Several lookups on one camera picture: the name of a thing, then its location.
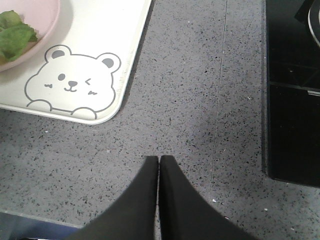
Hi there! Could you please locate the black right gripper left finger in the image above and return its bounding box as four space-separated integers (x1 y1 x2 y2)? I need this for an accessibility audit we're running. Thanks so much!
66 156 159 240

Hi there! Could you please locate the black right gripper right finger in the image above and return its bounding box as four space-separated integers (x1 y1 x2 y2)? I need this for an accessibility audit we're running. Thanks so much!
158 155 254 240

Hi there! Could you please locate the cream bear serving tray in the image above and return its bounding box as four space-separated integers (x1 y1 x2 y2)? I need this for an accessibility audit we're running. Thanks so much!
0 0 151 125

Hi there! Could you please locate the green lettuce leaf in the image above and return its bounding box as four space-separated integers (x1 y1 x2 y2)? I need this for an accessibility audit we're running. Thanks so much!
0 10 38 65

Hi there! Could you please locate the pink round plate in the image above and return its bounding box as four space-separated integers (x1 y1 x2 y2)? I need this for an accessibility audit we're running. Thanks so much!
0 0 61 72

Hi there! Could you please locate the black glass cooktop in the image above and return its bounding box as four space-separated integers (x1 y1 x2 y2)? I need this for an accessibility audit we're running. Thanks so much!
262 0 320 188

